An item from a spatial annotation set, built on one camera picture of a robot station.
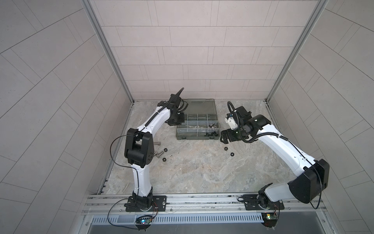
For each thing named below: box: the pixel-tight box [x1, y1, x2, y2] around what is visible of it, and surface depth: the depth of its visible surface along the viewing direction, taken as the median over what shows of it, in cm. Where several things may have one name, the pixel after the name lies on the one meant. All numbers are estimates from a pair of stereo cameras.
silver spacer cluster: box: [153, 141, 165, 159], surface depth 88 cm
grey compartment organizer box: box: [175, 98, 221, 141], surface depth 101 cm
